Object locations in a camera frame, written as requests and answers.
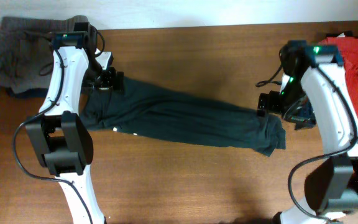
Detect folded grey shorts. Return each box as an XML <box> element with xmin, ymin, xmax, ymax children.
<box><xmin>0</xmin><ymin>15</ymin><xmax>88</xmax><ymax>93</ymax></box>

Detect black logo t-shirt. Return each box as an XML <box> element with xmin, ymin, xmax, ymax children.
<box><xmin>325</xmin><ymin>30</ymin><xmax>358</xmax><ymax>39</ymax></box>

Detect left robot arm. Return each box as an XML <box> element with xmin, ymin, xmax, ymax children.
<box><xmin>20</xmin><ymin>22</ymin><xmax>124</xmax><ymax>223</ymax></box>

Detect left black cable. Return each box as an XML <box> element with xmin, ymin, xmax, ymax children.
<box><xmin>12</xmin><ymin>27</ymin><xmax>107</xmax><ymax>224</ymax></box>

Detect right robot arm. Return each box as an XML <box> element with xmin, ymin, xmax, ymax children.
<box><xmin>257</xmin><ymin>40</ymin><xmax>358</xmax><ymax>224</ymax></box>

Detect folded dark navy garment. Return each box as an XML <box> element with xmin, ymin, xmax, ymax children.
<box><xmin>6</xmin><ymin>88</ymin><xmax>48</xmax><ymax>99</ymax></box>

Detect black Nike t-shirt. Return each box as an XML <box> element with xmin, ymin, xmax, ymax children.
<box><xmin>80</xmin><ymin>77</ymin><xmax>286</xmax><ymax>156</ymax></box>

